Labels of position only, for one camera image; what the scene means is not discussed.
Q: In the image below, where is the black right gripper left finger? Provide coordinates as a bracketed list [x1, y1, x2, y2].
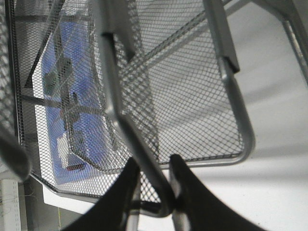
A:
[63, 157, 140, 231]

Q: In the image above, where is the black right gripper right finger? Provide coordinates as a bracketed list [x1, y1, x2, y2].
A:
[169, 154, 263, 231]

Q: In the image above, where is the blue plastic tray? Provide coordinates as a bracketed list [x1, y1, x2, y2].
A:
[33, 21, 121, 186]

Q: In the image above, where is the green electrical module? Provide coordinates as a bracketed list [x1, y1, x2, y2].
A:
[42, 57, 74, 97]

